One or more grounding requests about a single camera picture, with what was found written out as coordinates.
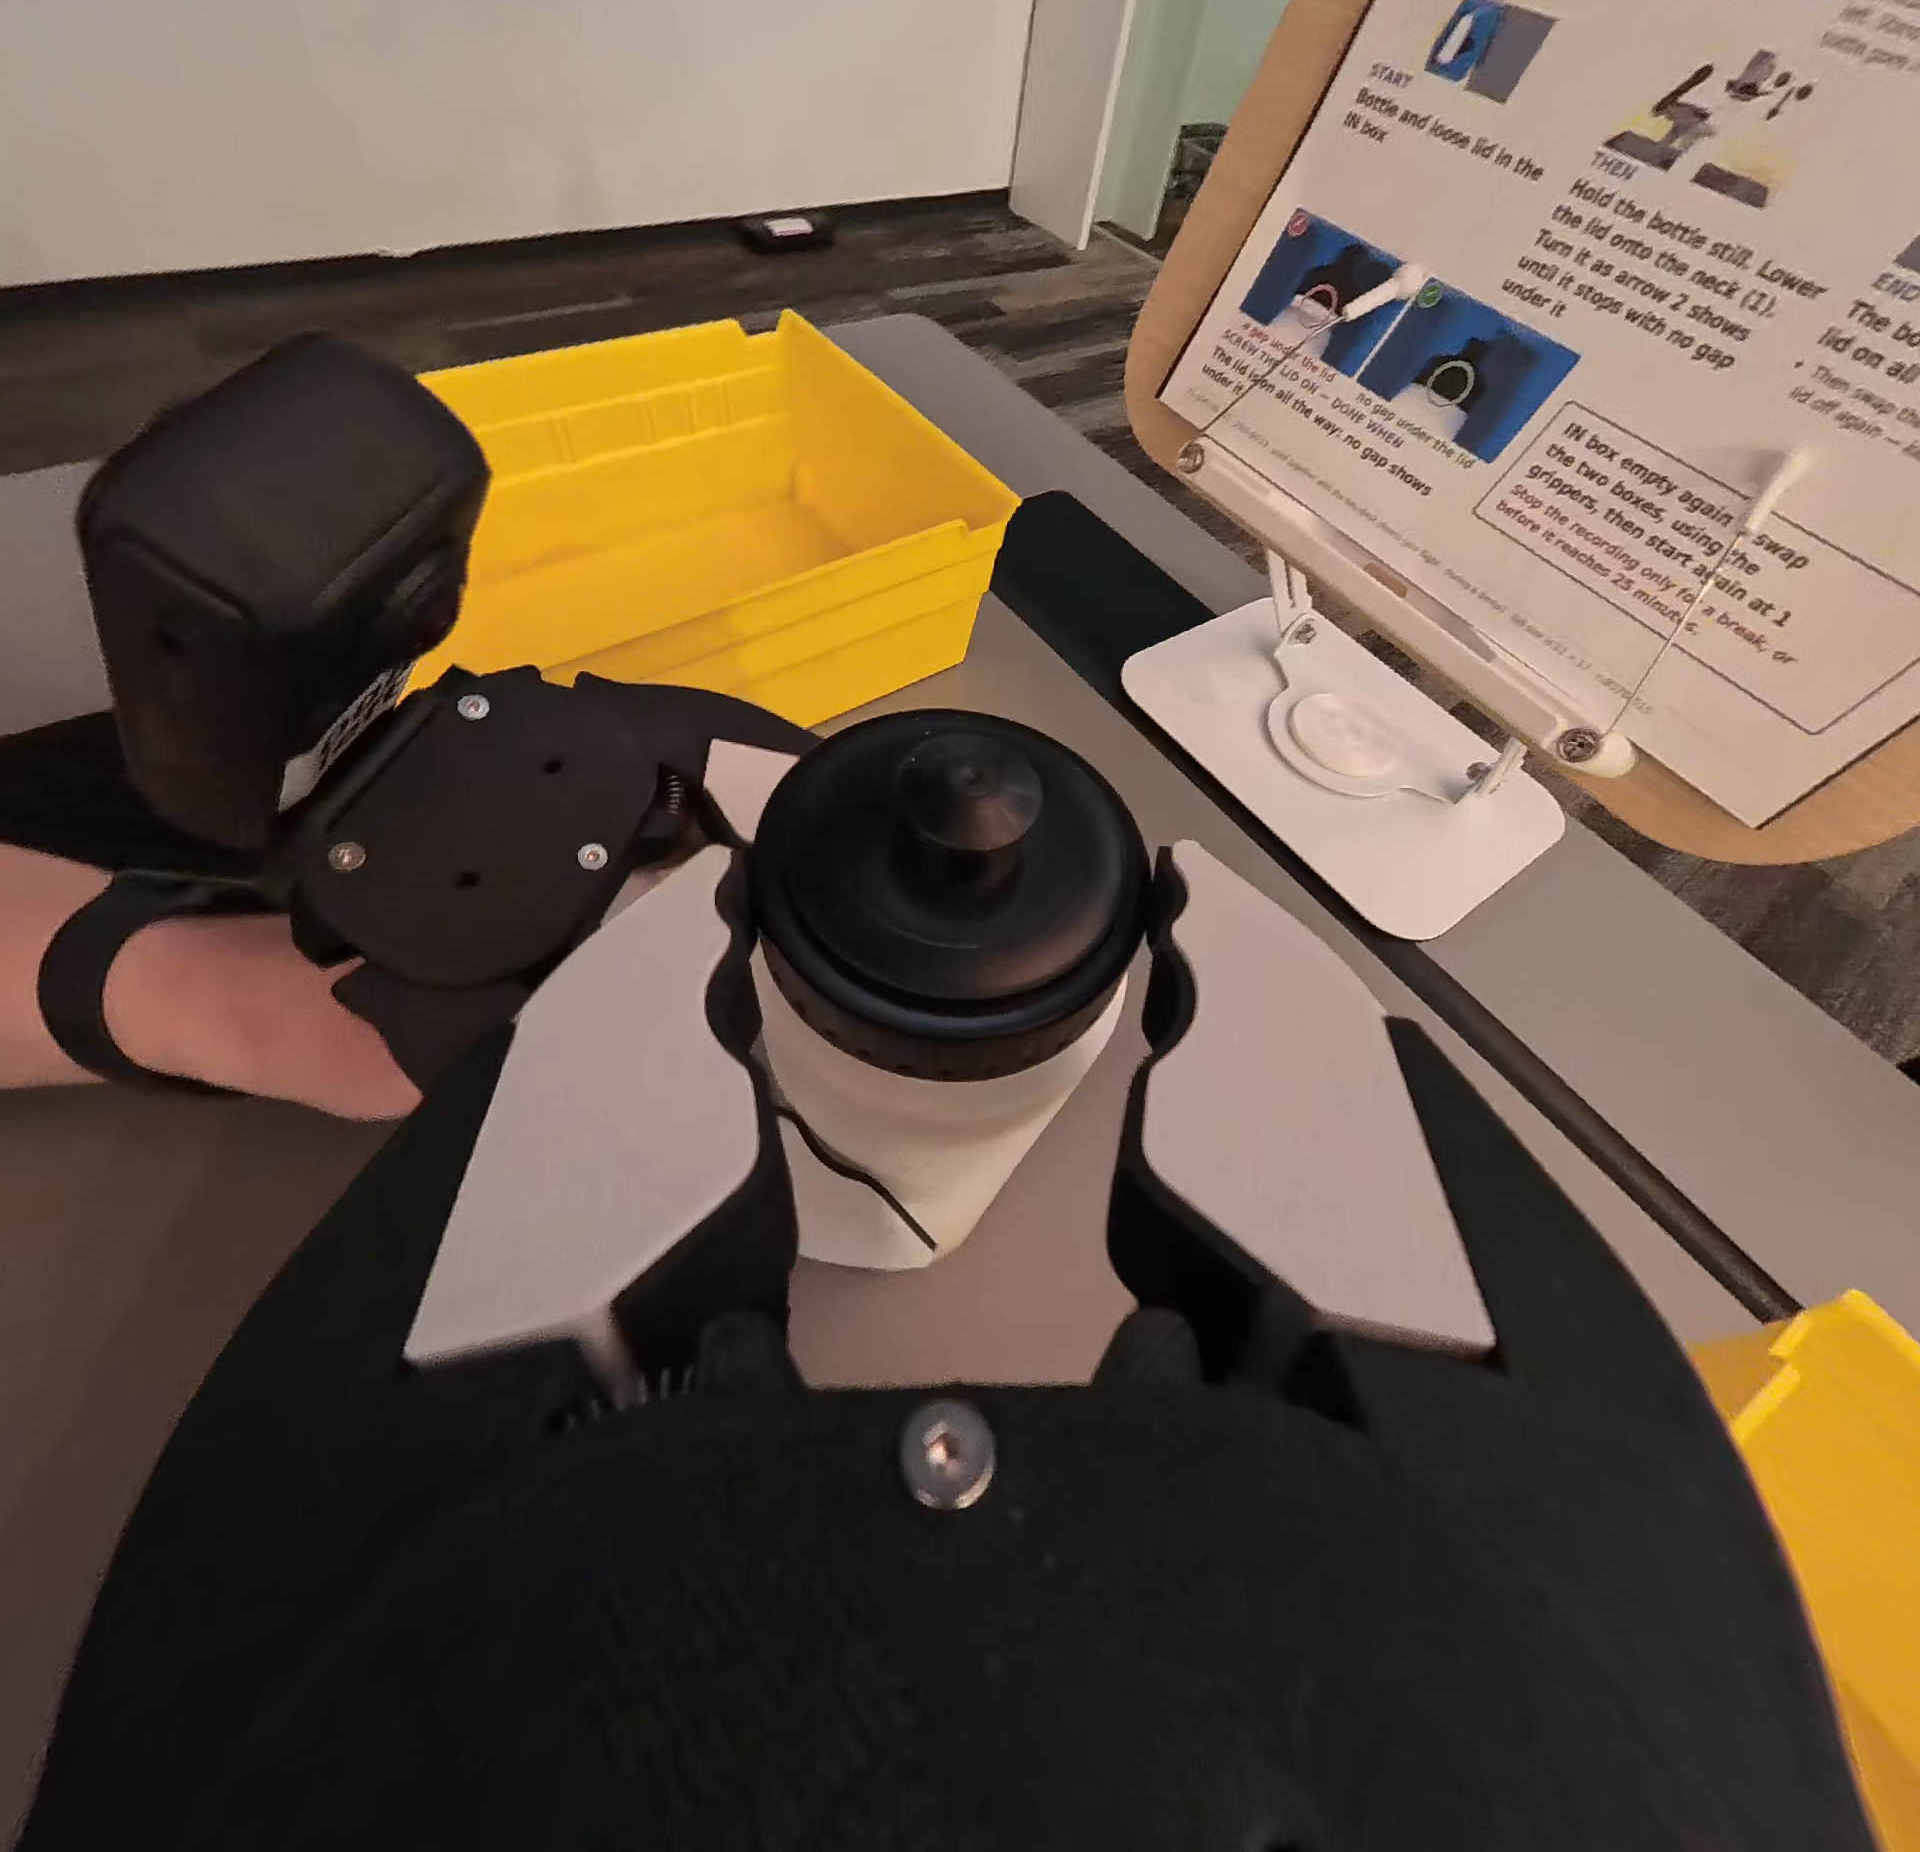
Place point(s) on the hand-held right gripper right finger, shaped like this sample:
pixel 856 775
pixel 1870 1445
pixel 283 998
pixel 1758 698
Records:
pixel 1305 1134

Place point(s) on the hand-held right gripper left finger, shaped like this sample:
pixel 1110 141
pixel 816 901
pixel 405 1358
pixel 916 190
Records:
pixel 600 1163

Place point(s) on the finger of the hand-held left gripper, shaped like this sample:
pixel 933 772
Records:
pixel 745 787
pixel 856 1222

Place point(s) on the white plastic bottle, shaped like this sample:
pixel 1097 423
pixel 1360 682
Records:
pixel 961 1147

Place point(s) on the black bottle lid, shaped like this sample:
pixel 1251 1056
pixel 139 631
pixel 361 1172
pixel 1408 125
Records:
pixel 946 894

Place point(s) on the yellow plastic bin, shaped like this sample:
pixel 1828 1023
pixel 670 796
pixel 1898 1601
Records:
pixel 872 532
pixel 1845 1552

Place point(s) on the person's left forearm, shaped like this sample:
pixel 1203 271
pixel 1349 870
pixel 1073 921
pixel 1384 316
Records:
pixel 26 968

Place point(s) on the person's left hand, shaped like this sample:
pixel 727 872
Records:
pixel 242 1012

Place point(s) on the black textured pad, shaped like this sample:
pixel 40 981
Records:
pixel 61 803

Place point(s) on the black wristband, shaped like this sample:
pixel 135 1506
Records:
pixel 66 984

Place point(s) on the small black floor object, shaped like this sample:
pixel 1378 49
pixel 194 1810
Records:
pixel 787 232

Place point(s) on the wooden edged instruction board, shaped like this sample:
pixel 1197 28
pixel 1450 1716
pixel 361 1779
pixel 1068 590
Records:
pixel 1590 293

